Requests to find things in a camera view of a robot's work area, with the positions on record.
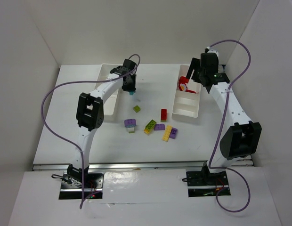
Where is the green lego on yellow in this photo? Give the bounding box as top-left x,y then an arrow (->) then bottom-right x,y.
144,120 -> 157,135

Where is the purple flat lego plate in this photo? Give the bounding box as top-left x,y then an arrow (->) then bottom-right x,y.
154,123 -> 165,131

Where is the aluminium right side rail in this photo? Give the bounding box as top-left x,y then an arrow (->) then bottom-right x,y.
216,64 -> 252,165

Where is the red oval lego piece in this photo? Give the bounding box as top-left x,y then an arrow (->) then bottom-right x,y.
178,81 -> 187,92

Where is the aluminium front rail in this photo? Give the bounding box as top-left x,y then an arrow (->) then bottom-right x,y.
32,159 -> 255,171

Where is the right white divided container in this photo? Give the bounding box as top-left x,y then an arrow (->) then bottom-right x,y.
171,65 -> 201,123

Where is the red slope lego brick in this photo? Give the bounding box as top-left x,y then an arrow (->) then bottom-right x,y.
179,76 -> 189,83

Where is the yellow long lego plate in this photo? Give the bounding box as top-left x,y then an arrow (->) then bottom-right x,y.
162,125 -> 172,142

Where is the purple cable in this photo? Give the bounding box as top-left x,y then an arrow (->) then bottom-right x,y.
40,54 -> 140,210
204,40 -> 251,213

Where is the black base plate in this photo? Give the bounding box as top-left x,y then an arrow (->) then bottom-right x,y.
58,173 -> 104,200
182,171 -> 231,197

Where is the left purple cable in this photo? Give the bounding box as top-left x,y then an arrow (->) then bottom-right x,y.
40,54 -> 140,210

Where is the aluminium rail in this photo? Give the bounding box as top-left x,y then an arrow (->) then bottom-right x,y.
216,64 -> 252,165
32,159 -> 255,171

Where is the purple rounded lego block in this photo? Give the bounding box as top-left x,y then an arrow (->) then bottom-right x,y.
124,119 -> 137,133

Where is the small lime green lego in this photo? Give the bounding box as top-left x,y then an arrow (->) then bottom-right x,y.
133,105 -> 141,113

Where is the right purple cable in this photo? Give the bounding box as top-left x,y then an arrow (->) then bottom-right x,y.
204,40 -> 251,213

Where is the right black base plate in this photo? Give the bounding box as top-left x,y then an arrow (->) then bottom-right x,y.
182,171 -> 231,197

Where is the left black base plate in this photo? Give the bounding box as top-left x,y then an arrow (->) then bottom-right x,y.
58,173 -> 104,200

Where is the purple square lego brick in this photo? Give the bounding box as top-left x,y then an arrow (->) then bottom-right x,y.
169,127 -> 178,139

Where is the red tall lego brick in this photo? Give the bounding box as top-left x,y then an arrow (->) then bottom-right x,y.
161,109 -> 167,122

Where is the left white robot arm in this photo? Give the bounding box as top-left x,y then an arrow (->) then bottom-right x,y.
67,59 -> 138,185

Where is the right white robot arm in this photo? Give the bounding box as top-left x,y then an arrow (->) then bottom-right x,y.
186,49 -> 262,185

